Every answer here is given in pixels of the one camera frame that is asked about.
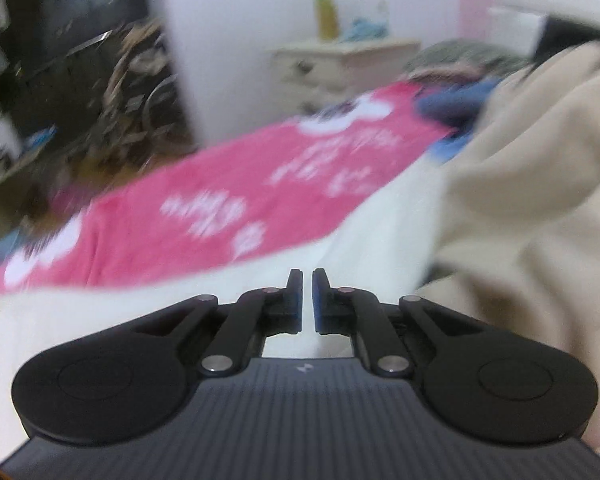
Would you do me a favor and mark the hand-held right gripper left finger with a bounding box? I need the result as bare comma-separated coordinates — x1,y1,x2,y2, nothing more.
132,268,304,377

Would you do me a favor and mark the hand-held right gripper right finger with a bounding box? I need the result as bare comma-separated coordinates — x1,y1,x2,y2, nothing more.
311,267,485,379

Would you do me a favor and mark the pink printed bedsheet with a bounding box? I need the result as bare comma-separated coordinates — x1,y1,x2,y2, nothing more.
0,82,456,296

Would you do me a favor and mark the beige garment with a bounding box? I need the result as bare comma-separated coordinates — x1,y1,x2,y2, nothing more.
415,40,600,471

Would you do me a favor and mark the white nightstand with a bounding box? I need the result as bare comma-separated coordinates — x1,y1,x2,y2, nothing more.
270,39,422,113

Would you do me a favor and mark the dark blue cloth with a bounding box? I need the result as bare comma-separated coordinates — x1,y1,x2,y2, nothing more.
414,77,501,161

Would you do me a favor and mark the bicycle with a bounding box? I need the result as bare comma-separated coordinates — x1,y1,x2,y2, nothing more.
100,20,193,148

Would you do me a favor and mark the light blue cloth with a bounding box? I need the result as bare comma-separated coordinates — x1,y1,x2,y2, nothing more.
341,17,388,43

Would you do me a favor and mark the green patterned cloth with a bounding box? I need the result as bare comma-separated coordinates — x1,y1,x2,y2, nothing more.
402,40,531,81

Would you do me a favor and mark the green bottle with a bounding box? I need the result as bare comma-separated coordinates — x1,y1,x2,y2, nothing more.
314,0,340,42

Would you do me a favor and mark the cluttered desk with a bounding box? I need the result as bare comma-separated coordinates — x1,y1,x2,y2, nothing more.
0,110,61,201

